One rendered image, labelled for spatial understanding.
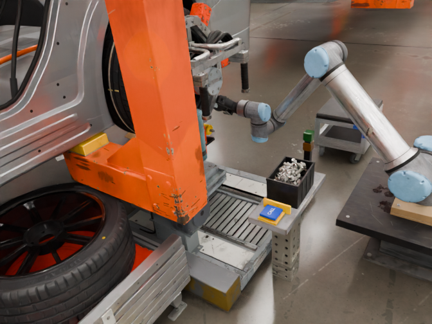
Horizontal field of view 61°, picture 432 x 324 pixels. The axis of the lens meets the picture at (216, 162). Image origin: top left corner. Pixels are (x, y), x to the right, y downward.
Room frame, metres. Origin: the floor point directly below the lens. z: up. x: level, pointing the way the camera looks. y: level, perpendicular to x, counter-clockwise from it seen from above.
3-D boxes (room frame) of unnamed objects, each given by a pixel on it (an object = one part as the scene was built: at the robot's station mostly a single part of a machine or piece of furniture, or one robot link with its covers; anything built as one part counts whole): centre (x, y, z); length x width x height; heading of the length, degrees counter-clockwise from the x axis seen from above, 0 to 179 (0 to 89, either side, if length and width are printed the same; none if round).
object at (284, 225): (1.27, -0.30, 0.44); 0.43 x 0.17 x 0.03; 143
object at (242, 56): (1.78, -0.16, 0.93); 0.09 x 0.05 x 0.05; 53
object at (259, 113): (1.78, -0.25, 0.62); 0.12 x 0.09 x 0.10; 53
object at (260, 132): (1.79, -0.26, 0.51); 0.12 x 0.09 x 0.12; 132
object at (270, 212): (1.13, -0.20, 0.47); 0.07 x 0.07 x 0.02; 53
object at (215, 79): (1.72, 0.05, 0.85); 0.21 x 0.14 x 0.14; 53
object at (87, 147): (1.47, 0.56, 0.71); 0.14 x 0.14 x 0.05; 53
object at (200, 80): (1.51, 0.04, 0.93); 0.09 x 0.05 x 0.05; 53
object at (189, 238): (1.49, 0.26, 0.26); 0.42 x 0.18 x 0.35; 53
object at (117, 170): (1.37, 0.42, 0.69); 0.52 x 0.17 x 0.35; 53
